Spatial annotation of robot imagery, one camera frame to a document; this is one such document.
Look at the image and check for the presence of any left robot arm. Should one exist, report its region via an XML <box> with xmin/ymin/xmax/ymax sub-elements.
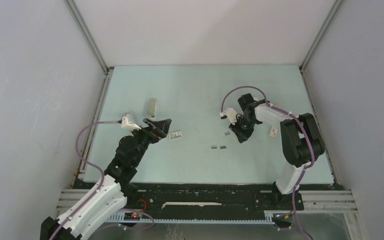
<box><xmin>39</xmin><ymin>113</ymin><xmax>172</xmax><ymax>240</ymax></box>

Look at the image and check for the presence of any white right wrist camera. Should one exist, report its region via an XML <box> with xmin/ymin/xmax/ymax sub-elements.
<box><xmin>219</xmin><ymin>108</ymin><xmax>238</xmax><ymax>125</ymax></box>

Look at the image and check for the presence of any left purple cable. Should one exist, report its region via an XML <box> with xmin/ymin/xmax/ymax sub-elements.
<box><xmin>47</xmin><ymin>121</ymin><xmax>155</xmax><ymax>240</ymax></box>

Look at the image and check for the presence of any grey cable duct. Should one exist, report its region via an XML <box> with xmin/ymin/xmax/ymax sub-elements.
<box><xmin>107</xmin><ymin>212</ymin><xmax>276</xmax><ymax>225</ymax></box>

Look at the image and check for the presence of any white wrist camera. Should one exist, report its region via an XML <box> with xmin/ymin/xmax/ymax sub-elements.
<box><xmin>120</xmin><ymin>113</ymin><xmax>142</xmax><ymax>132</ymax></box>
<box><xmin>219</xmin><ymin>108</ymin><xmax>238</xmax><ymax>125</ymax></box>

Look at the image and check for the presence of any open staple box tray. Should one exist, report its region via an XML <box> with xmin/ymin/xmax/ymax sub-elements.
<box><xmin>168</xmin><ymin>130</ymin><xmax>184</xmax><ymax>140</ymax></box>

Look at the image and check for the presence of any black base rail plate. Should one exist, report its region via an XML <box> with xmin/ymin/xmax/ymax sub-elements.
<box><xmin>126</xmin><ymin>183</ymin><xmax>304</xmax><ymax>221</ymax></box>

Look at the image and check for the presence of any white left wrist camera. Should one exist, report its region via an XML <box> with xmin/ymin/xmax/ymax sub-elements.
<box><xmin>120</xmin><ymin>113</ymin><xmax>142</xmax><ymax>132</ymax></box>

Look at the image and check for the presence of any aluminium frame rail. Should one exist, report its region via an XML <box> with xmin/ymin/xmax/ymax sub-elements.
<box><xmin>63</xmin><ymin>0</ymin><xmax>110</xmax><ymax>74</ymax></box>

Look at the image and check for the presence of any beige stapler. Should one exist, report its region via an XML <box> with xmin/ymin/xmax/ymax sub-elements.
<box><xmin>148</xmin><ymin>98</ymin><xmax>157</xmax><ymax>120</ymax></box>

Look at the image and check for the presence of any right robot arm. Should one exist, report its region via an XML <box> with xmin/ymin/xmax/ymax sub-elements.
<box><xmin>220</xmin><ymin>93</ymin><xmax>325</xmax><ymax>209</ymax></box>

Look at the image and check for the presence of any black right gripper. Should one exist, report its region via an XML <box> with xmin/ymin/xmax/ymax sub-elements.
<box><xmin>228</xmin><ymin>115</ymin><xmax>257</xmax><ymax>144</ymax></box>

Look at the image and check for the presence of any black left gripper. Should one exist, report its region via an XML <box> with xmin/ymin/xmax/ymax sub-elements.
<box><xmin>128</xmin><ymin>118</ymin><xmax>171</xmax><ymax>166</ymax></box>

